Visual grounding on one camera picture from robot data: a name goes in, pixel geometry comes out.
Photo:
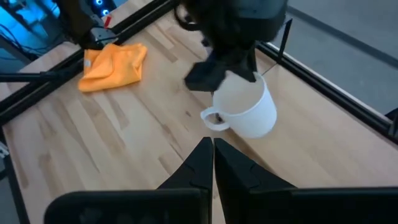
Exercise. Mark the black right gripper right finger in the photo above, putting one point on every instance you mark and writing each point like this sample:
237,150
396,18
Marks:
236,174

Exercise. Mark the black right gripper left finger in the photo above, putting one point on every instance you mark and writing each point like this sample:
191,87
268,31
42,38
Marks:
192,174

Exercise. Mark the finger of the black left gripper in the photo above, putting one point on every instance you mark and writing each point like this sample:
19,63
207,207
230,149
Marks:
205,77
245,67

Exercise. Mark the white plastic mug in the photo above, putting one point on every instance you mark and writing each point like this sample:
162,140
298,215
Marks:
255,121

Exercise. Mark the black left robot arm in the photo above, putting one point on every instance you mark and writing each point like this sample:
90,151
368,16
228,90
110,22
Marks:
77,21

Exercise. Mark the thin black brace rod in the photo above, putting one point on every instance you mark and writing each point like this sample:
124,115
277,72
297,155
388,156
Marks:
285,40

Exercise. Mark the orange cloth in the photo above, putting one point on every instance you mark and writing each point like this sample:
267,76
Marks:
112,68

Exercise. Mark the red tag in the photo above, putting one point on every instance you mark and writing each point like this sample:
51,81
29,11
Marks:
108,21

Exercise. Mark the computer tower with blue fans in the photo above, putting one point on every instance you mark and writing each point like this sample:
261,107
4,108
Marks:
101,7

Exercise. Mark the black horizontal rod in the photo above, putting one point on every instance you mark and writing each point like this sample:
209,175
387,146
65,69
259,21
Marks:
31,77

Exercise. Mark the black frame rail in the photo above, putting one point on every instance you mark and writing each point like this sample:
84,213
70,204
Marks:
326,91
31,95

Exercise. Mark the grey metal bracket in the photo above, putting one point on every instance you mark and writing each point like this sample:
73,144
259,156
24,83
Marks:
3,150

